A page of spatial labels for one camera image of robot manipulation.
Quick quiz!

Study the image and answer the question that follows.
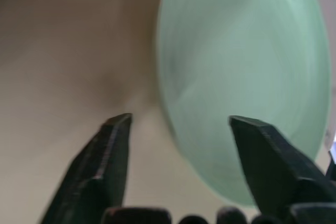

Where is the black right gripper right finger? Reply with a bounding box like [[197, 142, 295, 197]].
[[228, 115, 336, 224]]

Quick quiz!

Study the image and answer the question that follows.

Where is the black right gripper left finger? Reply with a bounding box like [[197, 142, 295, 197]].
[[38, 113, 133, 224]]

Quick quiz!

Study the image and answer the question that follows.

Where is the green plate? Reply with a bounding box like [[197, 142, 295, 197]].
[[156, 0, 332, 207]]

